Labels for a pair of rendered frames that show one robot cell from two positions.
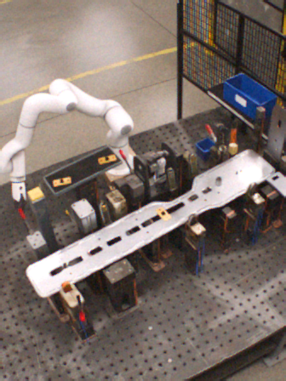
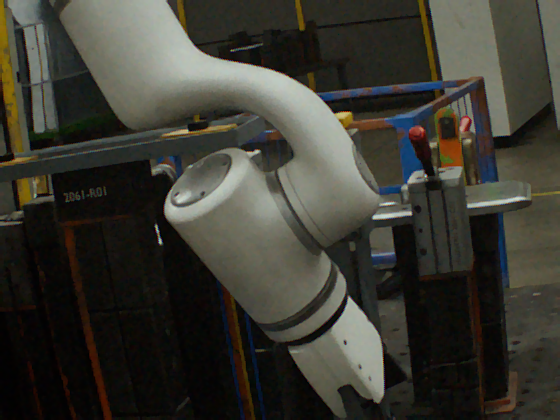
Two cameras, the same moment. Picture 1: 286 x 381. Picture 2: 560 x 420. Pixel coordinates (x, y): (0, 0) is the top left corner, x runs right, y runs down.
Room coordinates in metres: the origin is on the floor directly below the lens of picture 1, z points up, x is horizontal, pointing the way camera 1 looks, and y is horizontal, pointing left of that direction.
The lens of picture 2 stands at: (2.45, 1.39, 1.28)
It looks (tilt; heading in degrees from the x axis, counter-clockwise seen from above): 9 degrees down; 225
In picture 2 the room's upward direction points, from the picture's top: 9 degrees counter-clockwise
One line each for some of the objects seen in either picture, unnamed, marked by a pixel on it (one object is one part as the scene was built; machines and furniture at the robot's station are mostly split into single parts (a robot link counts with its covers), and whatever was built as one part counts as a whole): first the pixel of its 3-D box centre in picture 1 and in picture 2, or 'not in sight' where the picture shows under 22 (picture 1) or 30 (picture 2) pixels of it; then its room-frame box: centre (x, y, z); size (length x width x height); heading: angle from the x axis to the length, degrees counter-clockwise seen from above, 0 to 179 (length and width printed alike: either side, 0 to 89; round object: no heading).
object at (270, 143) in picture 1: (277, 132); not in sight; (1.81, -0.71, 1.17); 0.12 x 0.01 x 0.34; 31
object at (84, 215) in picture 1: (88, 235); (248, 319); (1.41, 0.29, 0.90); 0.13 x 0.10 x 0.41; 31
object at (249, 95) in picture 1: (249, 96); not in sight; (2.23, -0.65, 1.10); 0.30 x 0.17 x 0.13; 34
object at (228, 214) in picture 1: (226, 230); not in sight; (1.44, -0.40, 0.84); 0.11 x 0.08 x 0.29; 31
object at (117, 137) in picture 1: (119, 128); not in sight; (1.98, 0.13, 1.09); 0.19 x 0.12 x 0.24; 27
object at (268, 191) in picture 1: (265, 209); not in sight; (1.56, -0.64, 0.84); 0.11 x 0.10 x 0.28; 31
